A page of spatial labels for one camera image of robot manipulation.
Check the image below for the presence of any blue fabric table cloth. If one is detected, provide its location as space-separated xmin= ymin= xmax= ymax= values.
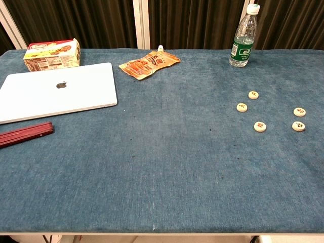
xmin=0 ymin=48 xmax=324 ymax=234

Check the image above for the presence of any orange spouted snack pouch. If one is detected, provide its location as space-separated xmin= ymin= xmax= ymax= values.
xmin=118 ymin=45 xmax=182 ymax=81

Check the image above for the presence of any clear green-label water bottle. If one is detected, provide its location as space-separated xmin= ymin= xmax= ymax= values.
xmin=229 ymin=4 xmax=261 ymax=68

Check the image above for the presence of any silver closed laptop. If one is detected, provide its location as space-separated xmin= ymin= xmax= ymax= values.
xmin=0 ymin=62 xmax=118 ymax=125

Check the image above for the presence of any black pleated curtain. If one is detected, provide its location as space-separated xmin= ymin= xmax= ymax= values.
xmin=0 ymin=0 xmax=324 ymax=51

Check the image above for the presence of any yellow cookie box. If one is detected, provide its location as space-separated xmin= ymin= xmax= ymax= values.
xmin=23 ymin=37 xmax=82 ymax=72

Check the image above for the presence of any dark red folded fan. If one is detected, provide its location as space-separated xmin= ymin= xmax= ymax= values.
xmin=0 ymin=121 xmax=55 ymax=149

